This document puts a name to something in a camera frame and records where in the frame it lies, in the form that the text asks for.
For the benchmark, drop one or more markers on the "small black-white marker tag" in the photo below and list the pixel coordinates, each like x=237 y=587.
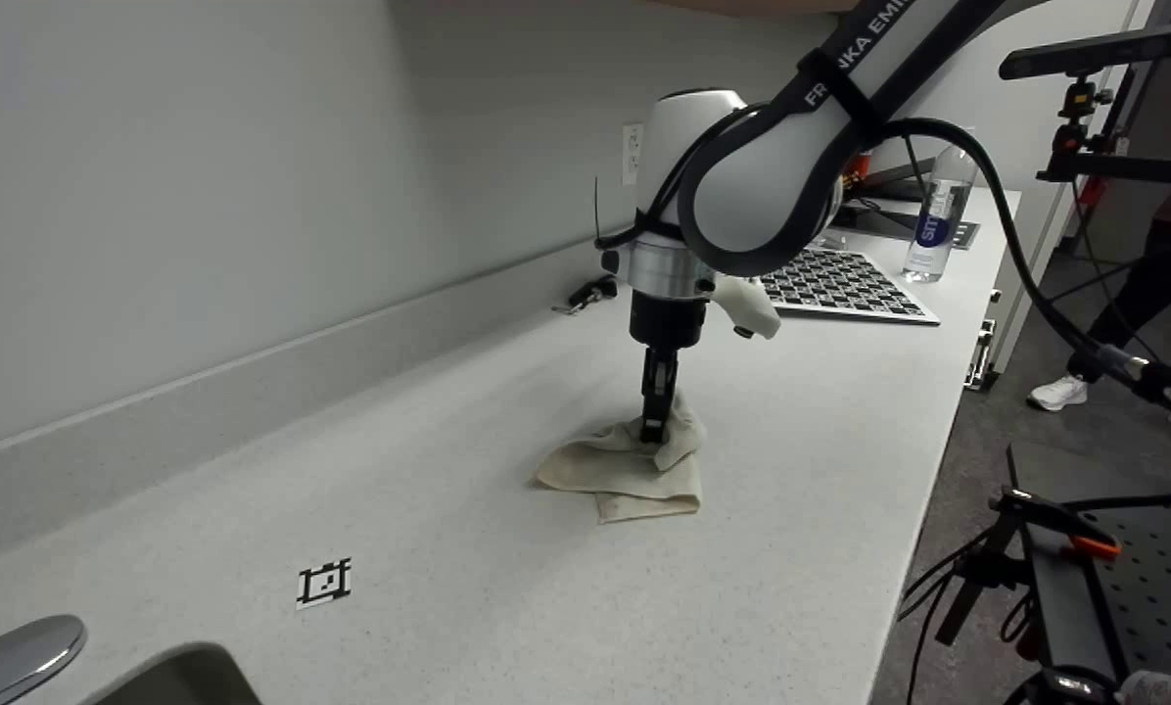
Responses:
x=328 y=579

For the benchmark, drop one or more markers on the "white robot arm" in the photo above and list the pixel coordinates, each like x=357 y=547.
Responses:
x=746 y=185

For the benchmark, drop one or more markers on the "black rod tool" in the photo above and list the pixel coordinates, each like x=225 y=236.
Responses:
x=594 y=292

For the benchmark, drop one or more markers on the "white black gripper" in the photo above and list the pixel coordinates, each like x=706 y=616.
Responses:
x=670 y=325

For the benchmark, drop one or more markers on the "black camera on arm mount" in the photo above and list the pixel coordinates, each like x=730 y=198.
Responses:
x=1084 y=56

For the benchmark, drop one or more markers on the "beige cloth towel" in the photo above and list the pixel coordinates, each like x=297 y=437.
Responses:
x=631 y=480

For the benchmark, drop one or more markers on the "black tripod with red clamp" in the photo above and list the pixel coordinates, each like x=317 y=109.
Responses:
x=1092 y=579

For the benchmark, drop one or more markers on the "clear plastic water bottle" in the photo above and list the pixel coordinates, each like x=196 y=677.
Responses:
x=941 y=216

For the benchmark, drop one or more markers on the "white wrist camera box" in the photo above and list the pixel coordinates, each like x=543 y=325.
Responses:
x=746 y=305

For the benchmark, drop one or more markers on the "checkered calibration board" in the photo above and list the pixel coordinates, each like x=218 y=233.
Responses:
x=842 y=284

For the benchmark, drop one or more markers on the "silver sink faucet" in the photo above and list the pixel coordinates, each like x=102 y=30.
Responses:
x=37 y=652

